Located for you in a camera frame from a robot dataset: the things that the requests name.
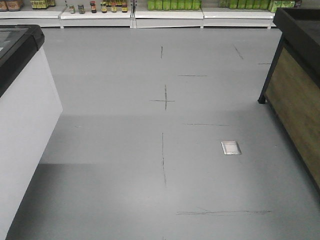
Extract black wooden produce stand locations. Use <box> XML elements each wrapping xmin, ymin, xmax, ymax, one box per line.
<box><xmin>257</xmin><ymin>8</ymin><xmax>320</xmax><ymax>189</ymax></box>

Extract metal floor outlet plate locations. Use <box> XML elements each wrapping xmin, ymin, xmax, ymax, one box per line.
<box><xmin>221</xmin><ymin>140</ymin><xmax>242</xmax><ymax>155</ymax></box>

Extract white store shelving unit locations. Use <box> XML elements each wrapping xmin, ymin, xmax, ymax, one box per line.
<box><xmin>0</xmin><ymin>0</ymin><xmax>275</xmax><ymax>29</ymax></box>

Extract white chest freezer black lid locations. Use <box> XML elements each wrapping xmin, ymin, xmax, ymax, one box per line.
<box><xmin>0</xmin><ymin>24</ymin><xmax>63</xmax><ymax>239</ymax></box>

